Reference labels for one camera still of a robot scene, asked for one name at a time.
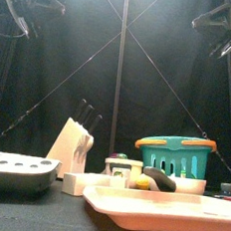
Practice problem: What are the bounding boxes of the white toy pot grey handles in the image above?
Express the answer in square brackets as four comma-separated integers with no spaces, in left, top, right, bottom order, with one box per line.
[102,155,145,191]

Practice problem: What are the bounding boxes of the small grey toy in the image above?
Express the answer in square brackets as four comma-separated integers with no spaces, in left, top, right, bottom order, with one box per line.
[219,179,231,195]

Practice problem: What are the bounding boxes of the white toy knife block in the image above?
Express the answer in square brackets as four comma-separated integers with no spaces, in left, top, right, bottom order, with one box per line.
[44,115,97,182]

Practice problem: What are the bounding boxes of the white toy bowl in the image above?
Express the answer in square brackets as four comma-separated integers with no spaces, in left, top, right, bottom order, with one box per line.
[165,174,208,197]

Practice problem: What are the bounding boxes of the dark grey toy utensil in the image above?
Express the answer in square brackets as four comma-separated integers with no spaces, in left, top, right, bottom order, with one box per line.
[140,165,179,194]

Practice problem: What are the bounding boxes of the small red toy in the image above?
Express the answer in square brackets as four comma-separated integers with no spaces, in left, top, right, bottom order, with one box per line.
[212,193,231,202]

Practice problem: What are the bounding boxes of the purple toy eggplant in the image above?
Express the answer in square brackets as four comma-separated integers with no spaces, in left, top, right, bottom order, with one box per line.
[109,151,129,160]

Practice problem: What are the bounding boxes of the grey toy kitchen scale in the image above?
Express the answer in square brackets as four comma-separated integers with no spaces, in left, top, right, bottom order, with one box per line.
[0,150,64,197]

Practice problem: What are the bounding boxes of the yellow toy corn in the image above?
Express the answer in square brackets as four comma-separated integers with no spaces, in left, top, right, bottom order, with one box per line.
[133,172,152,192]

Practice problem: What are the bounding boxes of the small white picture box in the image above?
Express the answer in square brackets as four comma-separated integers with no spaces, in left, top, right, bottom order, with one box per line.
[109,166,132,190]

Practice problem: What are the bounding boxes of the large plastic serving tray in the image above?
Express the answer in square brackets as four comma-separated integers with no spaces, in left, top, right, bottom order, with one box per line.
[79,182,231,231]

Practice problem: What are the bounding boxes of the white rectangular block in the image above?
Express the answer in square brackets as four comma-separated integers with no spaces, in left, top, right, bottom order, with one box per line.
[60,169,113,201]

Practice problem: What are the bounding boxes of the thin diagonal brace wire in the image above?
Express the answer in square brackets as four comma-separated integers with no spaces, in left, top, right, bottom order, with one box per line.
[0,0,166,166]
[80,0,231,181]

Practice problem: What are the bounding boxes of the grey metal frame pole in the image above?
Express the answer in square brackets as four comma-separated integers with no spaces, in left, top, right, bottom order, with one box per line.
[108,0,130,157]

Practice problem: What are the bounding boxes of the black toy knife handle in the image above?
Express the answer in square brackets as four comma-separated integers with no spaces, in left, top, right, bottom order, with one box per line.
[87,114,105,137]
[81,104,96,128]
[73,98,88,122]

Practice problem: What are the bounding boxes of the teal basket orange handles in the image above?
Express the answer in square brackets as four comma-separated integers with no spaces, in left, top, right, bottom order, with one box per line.
[131,131,219,182]

